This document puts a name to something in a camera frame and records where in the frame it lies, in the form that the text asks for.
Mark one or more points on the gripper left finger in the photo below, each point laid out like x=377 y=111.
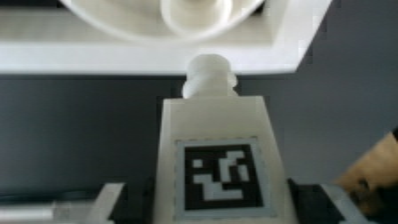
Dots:
x=112 y=204

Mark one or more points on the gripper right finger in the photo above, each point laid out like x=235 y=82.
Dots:
x=322 y=204

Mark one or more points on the white stool leg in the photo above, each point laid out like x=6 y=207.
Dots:
x=221 y=181

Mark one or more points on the white round stool seat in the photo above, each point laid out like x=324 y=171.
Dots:
x=162 y=21

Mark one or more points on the white L-shaped fence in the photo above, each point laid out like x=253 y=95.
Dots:
x=54 y=45

